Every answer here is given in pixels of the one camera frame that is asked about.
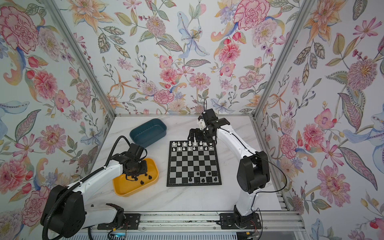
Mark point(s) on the left aluminium corner post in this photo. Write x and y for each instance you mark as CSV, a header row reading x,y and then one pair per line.
x,y
68,36

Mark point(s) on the aluminium front rail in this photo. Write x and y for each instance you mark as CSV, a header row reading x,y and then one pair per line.
x,y
267,221

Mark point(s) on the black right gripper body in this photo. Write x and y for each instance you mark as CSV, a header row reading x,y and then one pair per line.
x,y
201,136

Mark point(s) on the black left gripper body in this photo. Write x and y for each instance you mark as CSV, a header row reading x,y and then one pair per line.
x,y
139,168

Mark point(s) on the aluminium corner frame post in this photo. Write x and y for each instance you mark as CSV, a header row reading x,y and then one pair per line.
x,y
303,13

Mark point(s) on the black and silver chessboard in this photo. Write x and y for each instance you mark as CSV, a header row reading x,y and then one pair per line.
x,y
193,164

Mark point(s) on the yellow plastic tray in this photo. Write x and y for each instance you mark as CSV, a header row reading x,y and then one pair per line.
x,y
126,188

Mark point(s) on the teal plastic tray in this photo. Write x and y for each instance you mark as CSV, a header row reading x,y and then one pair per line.
x,y
148,133

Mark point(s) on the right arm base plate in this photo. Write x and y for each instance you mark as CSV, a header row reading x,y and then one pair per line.
x,y
235,221

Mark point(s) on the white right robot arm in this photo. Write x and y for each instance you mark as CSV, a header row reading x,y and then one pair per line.
x,y
253,171

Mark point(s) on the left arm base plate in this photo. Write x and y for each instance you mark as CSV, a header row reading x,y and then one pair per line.
x,y
123,221

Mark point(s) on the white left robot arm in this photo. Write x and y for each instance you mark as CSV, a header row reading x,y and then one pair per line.
x,y
65,211

